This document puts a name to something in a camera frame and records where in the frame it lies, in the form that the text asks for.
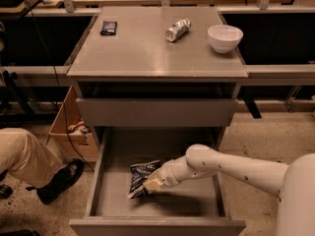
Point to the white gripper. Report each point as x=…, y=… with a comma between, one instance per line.
x=169, y=172

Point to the blue chip bag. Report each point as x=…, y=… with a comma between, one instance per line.
x=140, y=173

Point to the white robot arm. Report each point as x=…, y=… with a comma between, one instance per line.
x=293, y=184

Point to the open middle drawer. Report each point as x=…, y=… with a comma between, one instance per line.
x=194, y=208

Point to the closed upper drawer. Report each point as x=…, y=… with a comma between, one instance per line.
x=119, y=112

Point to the grey drawer cabinet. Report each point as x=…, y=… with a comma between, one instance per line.
x=139, y=63

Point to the black shoe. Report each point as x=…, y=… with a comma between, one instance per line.
x=62, y=180
x=5, y=191

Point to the cardboard box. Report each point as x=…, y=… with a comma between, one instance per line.
x=70, y=132

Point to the person's leg in khaki trousers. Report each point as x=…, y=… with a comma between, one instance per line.
x=26, y=158

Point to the silver soda can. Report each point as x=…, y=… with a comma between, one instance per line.
x=177, y=29

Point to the small dark snack packet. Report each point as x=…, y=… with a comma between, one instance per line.
x=108, y=28

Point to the white bowl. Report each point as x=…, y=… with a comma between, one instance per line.
x=224, y=38

